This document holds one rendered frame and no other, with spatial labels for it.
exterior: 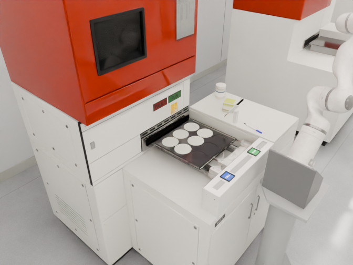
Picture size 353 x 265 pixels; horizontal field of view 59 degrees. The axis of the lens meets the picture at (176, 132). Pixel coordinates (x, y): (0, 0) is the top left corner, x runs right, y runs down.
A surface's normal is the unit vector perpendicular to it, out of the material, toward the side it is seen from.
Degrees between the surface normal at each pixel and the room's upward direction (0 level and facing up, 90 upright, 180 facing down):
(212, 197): 90
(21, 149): 90
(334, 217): 0
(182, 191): 0
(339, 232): 0
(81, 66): 90
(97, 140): 90
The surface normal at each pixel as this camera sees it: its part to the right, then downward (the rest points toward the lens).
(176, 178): 0.00, -0.83
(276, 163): -0.70, 0.40
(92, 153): 0.76, 0.37
